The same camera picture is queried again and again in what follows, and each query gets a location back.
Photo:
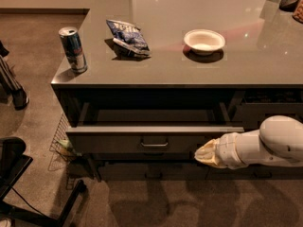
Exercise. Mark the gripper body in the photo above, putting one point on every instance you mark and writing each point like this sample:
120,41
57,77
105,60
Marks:
225,150

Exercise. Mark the grey top drawer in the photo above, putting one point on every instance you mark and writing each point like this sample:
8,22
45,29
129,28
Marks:
120,131

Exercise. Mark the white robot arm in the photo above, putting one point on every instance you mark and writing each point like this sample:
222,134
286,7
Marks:
277,142

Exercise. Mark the right side lower drawers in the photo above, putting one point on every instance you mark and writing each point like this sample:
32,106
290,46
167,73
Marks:
266,172

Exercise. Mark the dark cabinet counter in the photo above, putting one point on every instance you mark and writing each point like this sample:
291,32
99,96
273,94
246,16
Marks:
261,63

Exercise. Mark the white paper bowl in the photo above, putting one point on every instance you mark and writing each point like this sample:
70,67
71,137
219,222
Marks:
203,41

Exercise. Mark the blue chip bag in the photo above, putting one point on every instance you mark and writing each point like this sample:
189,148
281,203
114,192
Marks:
129,39

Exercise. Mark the blue energy drink can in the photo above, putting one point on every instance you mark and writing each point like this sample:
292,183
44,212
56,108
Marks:
72,47

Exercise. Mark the metal drawer handle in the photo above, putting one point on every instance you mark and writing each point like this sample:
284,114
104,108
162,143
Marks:
156,145

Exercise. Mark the wire mesh basket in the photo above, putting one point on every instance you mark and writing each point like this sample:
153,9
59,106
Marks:
61,151

